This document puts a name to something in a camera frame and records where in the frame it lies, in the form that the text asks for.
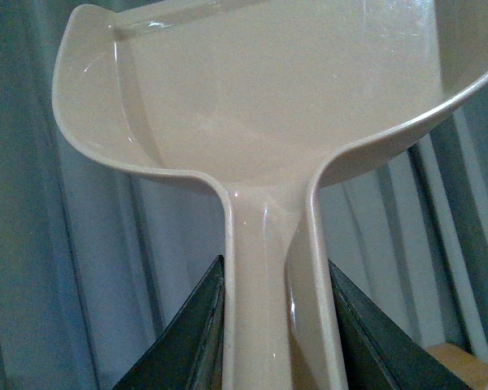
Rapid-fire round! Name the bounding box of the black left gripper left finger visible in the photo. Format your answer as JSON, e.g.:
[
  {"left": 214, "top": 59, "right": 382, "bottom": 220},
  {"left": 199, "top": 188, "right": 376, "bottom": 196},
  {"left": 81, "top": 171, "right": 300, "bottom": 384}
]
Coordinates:
[{"left": 114, "top": 255, "right": 224, "bottom": 389}]

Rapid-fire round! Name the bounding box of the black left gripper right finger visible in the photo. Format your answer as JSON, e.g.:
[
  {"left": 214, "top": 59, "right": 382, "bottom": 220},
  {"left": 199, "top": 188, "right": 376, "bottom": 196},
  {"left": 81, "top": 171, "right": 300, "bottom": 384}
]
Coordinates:
[{"left": 329, "top": 262, "right": 470, "bottom": 390}]

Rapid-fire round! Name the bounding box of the beige plastic dustpan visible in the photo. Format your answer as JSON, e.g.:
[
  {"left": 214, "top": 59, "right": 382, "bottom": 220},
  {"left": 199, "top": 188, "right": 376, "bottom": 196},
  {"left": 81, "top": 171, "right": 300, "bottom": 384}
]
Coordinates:
[{"left": 52, "top": 1, "right": 488, "bottom": 389}]

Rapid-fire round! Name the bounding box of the wooden nightstand with drawers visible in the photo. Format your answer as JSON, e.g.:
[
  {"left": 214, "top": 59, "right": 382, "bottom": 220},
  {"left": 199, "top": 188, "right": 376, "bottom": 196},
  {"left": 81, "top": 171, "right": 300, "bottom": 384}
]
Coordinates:
[{"left": 426, "top": 342, "right": 488, "bottom": 390}]

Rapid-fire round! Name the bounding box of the grey-white curtain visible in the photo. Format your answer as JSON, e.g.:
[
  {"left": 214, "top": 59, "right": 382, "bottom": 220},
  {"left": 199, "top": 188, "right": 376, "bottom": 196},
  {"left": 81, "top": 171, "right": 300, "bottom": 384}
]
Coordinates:
[{"left": 0, "top": 1, "right": 488, "bottom": 389}]

